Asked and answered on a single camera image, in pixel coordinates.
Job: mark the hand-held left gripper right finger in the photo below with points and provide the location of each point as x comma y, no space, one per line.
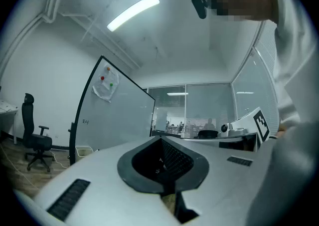
224,182

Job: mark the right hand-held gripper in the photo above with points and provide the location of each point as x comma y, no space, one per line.
261,125

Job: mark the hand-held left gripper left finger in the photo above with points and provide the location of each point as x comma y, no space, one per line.
104,182

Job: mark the white plastic marker tray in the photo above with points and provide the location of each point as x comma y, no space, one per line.
83,151

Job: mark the person's right forearm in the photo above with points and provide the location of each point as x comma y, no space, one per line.
281,132

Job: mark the glass office partition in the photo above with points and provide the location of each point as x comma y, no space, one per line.
211,105

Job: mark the person's white shirt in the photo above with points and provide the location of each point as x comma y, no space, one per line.
294,70

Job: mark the crumpled printed paper sheet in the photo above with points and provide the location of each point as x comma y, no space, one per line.
104,90

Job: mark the black office chair with headrest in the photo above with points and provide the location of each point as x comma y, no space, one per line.
27,120

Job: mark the long white office desk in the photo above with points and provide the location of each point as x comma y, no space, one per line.
6,107

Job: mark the long ceiling light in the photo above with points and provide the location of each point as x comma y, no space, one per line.
133,13

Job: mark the white ceiling pipe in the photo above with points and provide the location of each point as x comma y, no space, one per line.
51,3

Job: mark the glass whiteboard with black frame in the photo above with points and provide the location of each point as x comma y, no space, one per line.
124,110

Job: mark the black head-worn camera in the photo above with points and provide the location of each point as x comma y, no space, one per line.
200,5

